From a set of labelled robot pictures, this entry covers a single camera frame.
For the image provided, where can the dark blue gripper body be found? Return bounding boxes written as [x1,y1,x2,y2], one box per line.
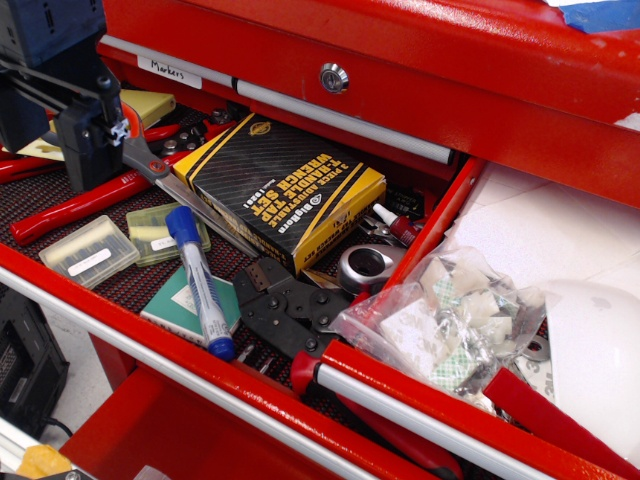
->
[1,1,125,150]

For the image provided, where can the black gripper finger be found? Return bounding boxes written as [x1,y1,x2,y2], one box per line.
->
[54,107,123,192]

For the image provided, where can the red grey handled scissors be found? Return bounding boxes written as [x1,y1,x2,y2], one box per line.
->
[122,103,261,258]

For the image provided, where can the red open tool drawer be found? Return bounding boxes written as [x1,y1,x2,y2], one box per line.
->
[0,88,489,480]

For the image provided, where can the yellow plastic case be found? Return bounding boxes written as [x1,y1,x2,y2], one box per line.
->
[18,89,176,161]

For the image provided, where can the white markers label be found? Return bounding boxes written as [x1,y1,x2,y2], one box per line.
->
[137,56,202,89]

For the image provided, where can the clear plastic bit case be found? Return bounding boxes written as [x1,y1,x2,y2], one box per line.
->
[39,215,140,289]

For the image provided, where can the green tinted plastic case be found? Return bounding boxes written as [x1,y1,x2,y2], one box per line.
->
[126,202,180,267]

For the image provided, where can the blue capped white marker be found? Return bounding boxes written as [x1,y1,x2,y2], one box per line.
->
[166,206,235,361]

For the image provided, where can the green white small box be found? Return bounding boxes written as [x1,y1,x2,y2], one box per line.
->
[140,267,241,347]

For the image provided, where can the black yellow tap wrench box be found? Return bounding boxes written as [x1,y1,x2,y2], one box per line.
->
[174,113,386,274]

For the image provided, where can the black box on floor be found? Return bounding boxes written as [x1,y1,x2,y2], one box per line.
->
[1,285,69,437]

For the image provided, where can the silver round lock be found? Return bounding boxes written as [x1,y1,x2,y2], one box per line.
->
[319,62,349,94]

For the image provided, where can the silver round tape measure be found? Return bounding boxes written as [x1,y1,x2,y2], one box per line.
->
[337,244,406,295]

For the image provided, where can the red threadlocker bottle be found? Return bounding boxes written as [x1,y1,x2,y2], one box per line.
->
[373,203,420,247]

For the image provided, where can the yellow sponge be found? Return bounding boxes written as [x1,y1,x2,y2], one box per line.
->
[16,445,73,479]

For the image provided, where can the clear bag of adhesive mounts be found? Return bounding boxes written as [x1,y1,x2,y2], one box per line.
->
[332,247,546,405]

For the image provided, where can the red tool chest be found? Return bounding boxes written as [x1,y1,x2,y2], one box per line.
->
[59,0,640,480]

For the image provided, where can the white dome shaped object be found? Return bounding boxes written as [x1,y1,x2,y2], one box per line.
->
[543,280,639,466]

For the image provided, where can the red handled pliers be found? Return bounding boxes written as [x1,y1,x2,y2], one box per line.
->
[9,112,235,246]

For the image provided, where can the black crimping tool red handle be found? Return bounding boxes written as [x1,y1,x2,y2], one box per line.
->
[233,258,463,479]

